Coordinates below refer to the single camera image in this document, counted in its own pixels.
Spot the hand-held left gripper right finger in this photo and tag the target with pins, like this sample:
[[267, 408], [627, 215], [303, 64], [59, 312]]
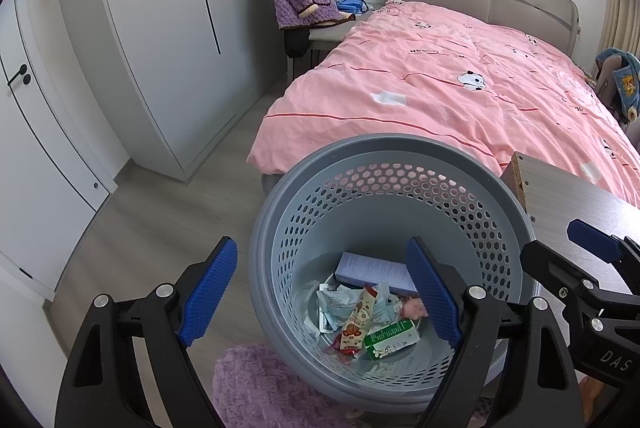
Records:
[[432, 293]]

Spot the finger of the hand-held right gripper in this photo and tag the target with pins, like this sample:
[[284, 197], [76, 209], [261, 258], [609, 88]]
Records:
[[595, 240], [555, 268]]

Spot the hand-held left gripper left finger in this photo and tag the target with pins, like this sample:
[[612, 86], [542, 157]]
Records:
[[210, 288]]

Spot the pink paw toy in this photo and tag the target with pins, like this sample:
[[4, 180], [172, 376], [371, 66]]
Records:
[[414, 307]]

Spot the green white small carton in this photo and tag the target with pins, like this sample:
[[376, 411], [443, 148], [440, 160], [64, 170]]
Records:
[[390, 339]]

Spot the long light purple box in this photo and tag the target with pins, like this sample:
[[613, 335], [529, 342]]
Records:
[[372, 270]]

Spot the cartoon print snack packet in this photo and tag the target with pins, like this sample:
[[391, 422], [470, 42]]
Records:
[[357, 320]]

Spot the grey perforated basket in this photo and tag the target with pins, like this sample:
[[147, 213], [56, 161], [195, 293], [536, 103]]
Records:
[[380, 208]]

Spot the white teal sachet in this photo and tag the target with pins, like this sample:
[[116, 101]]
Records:
[[332, 308]]

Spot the small red packet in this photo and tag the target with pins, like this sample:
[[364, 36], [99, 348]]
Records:
[[345, 350]]

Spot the purple fluffy rug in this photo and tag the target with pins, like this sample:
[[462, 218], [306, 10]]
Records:
[[260, 388]]

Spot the blue cartoon garment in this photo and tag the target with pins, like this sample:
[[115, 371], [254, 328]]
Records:
[[622, 83]]

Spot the white door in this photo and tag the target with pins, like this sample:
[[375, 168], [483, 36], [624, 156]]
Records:
[[45, 158]]

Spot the pink printed duvet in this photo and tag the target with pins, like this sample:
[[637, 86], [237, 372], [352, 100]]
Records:
[[425, 83]]

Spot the beige curtain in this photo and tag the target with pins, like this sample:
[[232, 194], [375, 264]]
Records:
[[622, 3]]

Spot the black cloth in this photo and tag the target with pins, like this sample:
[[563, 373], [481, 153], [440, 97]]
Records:
[[297, 44]]

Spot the white wardrobe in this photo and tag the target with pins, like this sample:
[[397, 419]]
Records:
[[160, 33]]

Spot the grey chair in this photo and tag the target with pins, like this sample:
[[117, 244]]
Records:
[[325, 33]]

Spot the blue bag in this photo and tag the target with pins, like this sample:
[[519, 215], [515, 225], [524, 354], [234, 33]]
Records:
[[352, 5]]

